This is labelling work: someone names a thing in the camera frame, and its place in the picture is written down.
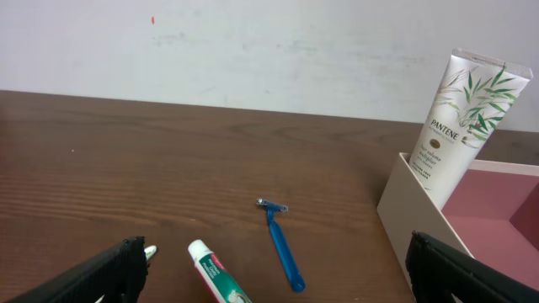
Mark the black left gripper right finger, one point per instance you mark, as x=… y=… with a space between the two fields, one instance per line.
x=440 y=273

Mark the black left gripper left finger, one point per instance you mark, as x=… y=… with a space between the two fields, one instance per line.
x=117 y=274

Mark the green white toothpaste tube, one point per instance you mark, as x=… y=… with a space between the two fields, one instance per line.
x=221 y=284

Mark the blue disposable razor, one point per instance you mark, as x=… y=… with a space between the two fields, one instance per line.
x=288 y=262

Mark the white Pantene tube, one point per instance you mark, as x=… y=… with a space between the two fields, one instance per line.
x=474 y=95

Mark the green white toothbrush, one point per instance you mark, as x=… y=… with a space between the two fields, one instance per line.
x=150 y=252

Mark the white box pink interior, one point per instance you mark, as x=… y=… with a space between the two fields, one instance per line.
x=491 y=216

